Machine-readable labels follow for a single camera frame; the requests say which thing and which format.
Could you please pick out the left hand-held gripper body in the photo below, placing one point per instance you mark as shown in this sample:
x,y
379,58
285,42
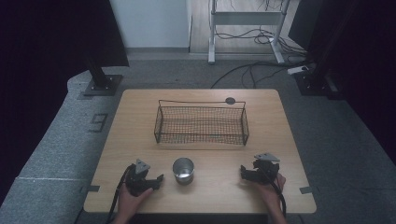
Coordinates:
x,y
137,180

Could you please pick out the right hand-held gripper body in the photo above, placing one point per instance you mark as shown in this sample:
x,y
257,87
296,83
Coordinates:
x,y
266,169

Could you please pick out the shiny metal cup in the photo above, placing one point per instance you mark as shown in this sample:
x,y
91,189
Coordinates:
x,y
183,170

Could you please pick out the person's left hand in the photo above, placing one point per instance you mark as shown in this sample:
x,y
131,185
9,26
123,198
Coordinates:
x,y
130,202

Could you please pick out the person's right hand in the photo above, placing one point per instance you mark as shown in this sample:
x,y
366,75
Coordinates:
x,y
271,194

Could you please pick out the grey tape strip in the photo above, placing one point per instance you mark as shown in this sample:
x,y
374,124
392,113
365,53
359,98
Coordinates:
x,y
305,189
93,188

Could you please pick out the grey tape floor mark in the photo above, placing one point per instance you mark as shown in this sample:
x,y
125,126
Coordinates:
x,y
99,122

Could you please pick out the black round table grommet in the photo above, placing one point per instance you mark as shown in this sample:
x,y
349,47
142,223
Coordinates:
x,y
230,100

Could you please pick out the white power strip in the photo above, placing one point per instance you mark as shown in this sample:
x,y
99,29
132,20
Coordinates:
x,y
297,69

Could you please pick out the dark curtain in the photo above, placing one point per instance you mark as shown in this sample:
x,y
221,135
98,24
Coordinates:
x,y
358,46
46,46

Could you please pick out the black stand with base plate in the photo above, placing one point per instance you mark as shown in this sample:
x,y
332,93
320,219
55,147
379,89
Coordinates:
x,y
102,84
314,82

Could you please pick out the white metal desk frame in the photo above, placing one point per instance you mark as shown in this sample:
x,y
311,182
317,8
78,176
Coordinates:
x,y
246,18

